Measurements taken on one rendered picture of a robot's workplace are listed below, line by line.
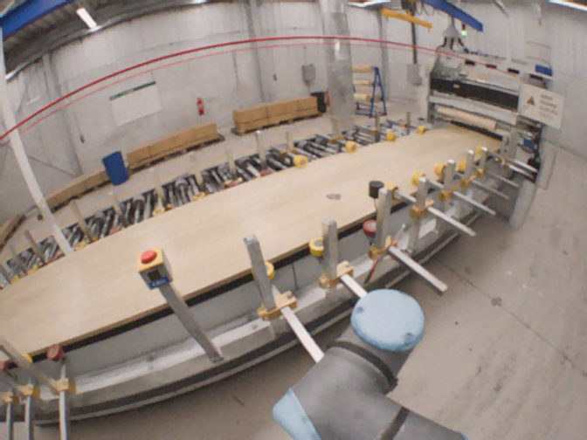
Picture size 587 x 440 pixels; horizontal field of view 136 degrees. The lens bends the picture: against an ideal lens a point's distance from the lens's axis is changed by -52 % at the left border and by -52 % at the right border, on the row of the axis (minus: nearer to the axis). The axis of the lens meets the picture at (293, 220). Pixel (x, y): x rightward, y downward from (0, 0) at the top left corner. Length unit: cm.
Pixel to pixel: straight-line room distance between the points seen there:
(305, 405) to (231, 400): 144
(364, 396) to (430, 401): 144
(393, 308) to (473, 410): 154
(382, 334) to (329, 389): 8
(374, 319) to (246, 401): 143
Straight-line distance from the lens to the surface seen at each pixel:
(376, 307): 30
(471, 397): 181
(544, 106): 289
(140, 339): 119
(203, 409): 174
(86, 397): 130
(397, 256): 103
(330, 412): 26
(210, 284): 96
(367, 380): 28
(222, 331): 116
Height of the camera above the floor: 155
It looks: 34 degrees down
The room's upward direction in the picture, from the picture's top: 8 degrees counter-clockwise
